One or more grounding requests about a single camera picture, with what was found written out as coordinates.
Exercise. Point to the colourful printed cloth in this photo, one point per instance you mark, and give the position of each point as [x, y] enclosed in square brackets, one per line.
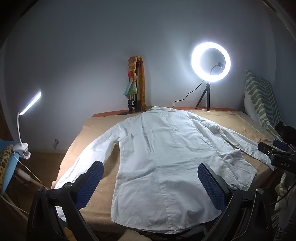
[130, 88]

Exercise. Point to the green striped white pillow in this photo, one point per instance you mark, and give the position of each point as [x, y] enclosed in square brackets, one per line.
[259, 97]

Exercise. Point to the white button shirt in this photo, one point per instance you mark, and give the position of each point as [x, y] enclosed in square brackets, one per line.
[161, 150]

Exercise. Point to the small metal wall fitting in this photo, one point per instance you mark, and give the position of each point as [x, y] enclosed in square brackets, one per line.
[55, 142]

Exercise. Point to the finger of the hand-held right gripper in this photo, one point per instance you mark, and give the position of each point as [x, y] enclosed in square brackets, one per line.
[281, 145]
[266, 149]

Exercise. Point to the beige blanket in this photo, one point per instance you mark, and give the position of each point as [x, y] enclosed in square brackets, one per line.
[94, 127]

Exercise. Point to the pale checked bedsheet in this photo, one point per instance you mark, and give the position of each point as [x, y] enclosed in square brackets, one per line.
[256, 125]

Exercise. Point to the person's pale clothing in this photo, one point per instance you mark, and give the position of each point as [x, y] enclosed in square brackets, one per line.
[288, 204]

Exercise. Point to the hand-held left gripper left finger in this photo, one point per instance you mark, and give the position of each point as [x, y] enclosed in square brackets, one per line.
[89, 183]

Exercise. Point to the blue chair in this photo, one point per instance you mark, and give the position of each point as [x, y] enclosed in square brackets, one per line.
[12, 166]

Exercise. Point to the folded silver tripod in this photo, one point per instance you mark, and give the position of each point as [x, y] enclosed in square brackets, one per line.
[138, 78]

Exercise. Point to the black gooseneck phone holder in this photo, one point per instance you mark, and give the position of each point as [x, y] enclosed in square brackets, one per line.
[220, 64]

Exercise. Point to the black mini tripod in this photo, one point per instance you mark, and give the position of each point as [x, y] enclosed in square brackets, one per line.
[207, 89]

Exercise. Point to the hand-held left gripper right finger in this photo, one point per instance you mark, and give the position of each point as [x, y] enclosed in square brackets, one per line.
[211, 185]

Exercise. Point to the leopard print cloth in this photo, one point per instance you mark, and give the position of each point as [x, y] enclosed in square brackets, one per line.
[4, 162]

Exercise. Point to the white clamp desk lamp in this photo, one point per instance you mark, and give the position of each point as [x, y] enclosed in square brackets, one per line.
[22, 147]

